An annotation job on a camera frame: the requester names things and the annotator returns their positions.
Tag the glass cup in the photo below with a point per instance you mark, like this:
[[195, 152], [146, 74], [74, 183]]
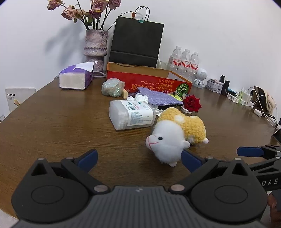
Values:
[[162, 64]]

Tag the purple knitted pouch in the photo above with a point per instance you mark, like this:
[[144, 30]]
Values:
[[160, 97]]

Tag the black small devices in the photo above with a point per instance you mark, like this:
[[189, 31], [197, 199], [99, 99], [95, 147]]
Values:
[[226, 87]]

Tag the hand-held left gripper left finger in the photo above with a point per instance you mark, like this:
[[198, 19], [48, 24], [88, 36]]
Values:
[[87, 160]]

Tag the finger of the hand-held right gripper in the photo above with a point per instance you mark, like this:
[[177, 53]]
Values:
[[250, 151], [265, 164]]

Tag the white plug adapter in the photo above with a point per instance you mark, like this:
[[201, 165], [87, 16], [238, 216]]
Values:
[[232, 98]]

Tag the small printed tin box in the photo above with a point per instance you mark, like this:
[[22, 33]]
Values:
[[214, 85]]

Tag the purple tissue pack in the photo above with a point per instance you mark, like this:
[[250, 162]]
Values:
[[72, 80]]

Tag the white robot figure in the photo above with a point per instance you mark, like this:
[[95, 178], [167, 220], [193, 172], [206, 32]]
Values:
[[200, 75]]

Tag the mottled purple ceramic vase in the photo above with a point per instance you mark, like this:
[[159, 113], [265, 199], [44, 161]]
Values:
[[95, 43]]

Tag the iridescent bundle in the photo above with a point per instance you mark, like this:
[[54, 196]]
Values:
[[112, 86]]

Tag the orange cardboard box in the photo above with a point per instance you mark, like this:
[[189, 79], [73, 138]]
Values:
[[136, 79]]

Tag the clear water bottle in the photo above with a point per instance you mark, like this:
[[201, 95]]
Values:
[[175, 60], [194, 65], [185, 63]]

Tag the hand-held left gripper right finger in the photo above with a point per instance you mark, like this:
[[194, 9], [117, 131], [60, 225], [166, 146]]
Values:
[[191, 161]]

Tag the brown furry object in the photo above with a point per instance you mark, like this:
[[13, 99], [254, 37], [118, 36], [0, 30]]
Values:
[[270, 103]]

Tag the red rose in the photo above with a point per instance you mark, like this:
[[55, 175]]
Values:
[[192, 103]]

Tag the black paper bag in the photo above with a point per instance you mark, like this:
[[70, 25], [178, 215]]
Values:
[[136, 39]]

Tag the white tissue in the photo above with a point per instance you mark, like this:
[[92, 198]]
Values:
[[138, 97]]

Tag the white plastic bottle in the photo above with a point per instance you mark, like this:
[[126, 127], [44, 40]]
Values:
[[131, 114]]

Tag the yellow white plush sheep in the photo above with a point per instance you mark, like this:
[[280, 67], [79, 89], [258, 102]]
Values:
[[169, 136]]

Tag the person's right hand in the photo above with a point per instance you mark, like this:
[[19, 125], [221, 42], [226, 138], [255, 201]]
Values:
[[271, 203]]

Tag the dried pink flowers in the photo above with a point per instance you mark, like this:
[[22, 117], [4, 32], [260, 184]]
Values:
[[96, 6]]

